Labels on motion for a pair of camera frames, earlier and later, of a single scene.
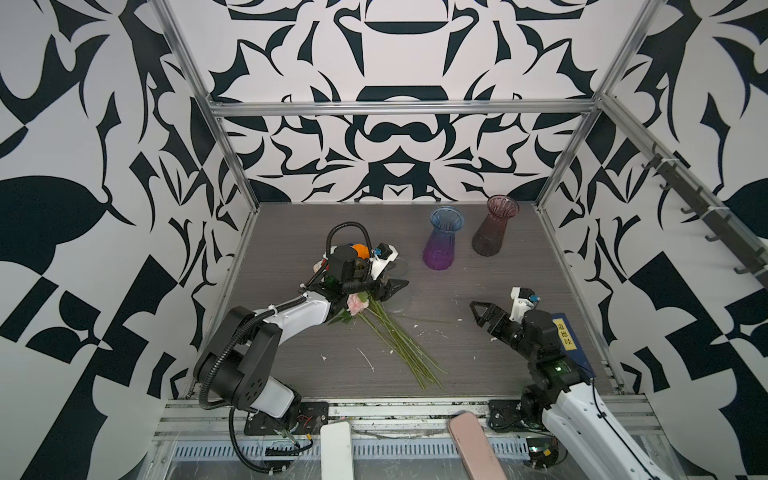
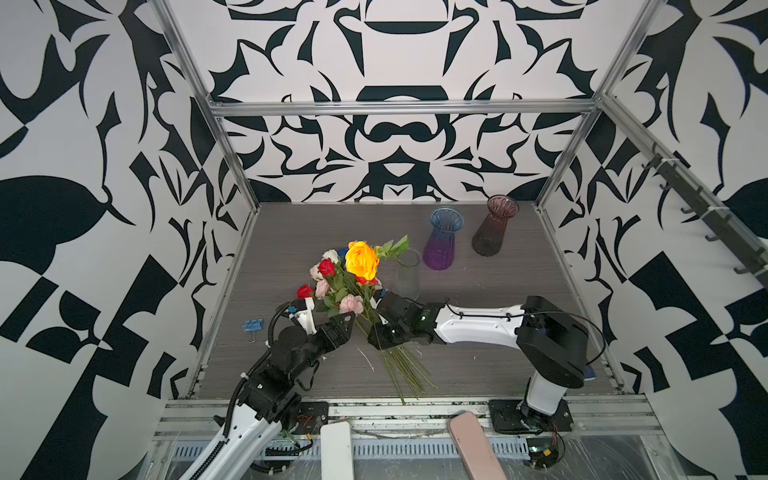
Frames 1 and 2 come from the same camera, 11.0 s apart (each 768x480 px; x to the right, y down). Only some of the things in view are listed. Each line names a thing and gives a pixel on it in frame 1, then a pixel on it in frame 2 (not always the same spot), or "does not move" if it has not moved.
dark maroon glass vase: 488,239 does not move
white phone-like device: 335,451 does not move
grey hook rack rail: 678,173 does not move
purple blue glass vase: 439,246 does not move
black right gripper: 495,311 to 377,337
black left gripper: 383,291 to 328,344
